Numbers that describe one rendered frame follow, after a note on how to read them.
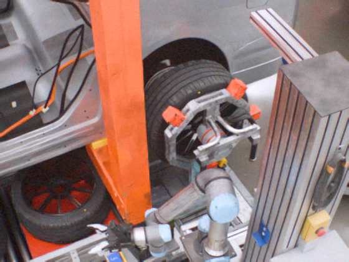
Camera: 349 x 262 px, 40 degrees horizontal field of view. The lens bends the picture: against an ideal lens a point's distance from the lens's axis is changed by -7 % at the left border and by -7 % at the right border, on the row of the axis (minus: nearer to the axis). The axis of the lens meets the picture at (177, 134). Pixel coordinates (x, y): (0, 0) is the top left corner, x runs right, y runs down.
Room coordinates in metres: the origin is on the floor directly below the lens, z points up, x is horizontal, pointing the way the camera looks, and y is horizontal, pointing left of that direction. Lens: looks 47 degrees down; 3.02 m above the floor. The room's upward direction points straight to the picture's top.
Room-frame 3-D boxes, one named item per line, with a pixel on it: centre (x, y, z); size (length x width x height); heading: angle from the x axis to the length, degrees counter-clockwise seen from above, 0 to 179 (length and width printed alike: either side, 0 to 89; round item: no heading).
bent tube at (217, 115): (2.00, -0.32, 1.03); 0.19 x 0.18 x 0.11; 28
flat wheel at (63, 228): (1.93, 0.77, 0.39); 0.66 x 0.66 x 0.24
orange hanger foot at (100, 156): (2.01, 0.42, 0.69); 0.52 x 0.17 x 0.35; 28
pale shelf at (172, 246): (1.48, 0.22, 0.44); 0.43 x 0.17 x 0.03; 118
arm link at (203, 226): (1.29, -0.15, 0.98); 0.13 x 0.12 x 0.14; 9
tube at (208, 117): (1.91, -0.15, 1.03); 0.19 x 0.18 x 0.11; 28
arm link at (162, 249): (1.14, 0.09, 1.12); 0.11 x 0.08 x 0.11; 9
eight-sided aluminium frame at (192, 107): (2.06, -0.18, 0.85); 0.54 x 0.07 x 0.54; 118
